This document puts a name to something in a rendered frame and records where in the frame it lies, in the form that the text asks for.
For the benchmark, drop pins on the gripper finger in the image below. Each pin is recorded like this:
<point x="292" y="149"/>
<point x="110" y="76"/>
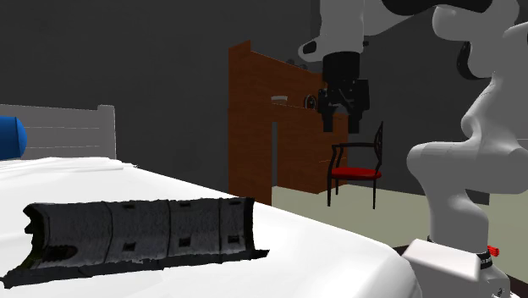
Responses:
<point x="354" y="119"/>
<point x="328" y="117"/>

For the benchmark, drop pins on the brown wooden desk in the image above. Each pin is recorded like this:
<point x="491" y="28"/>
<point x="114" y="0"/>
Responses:
<point x="251" y="136"/>

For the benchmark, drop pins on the white bed with headboard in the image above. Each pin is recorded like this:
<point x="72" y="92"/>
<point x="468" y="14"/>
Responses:
<point x="313" y="256"/>

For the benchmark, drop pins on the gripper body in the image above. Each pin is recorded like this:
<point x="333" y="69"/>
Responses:
<point x="340" y="68"/>

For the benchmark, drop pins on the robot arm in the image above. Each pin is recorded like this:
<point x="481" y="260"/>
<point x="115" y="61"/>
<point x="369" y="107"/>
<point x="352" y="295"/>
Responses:
<point x="449" y="206"/>

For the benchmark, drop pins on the black chair with red seat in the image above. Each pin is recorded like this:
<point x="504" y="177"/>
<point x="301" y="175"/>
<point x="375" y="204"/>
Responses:
<point x="355" y="173"/>

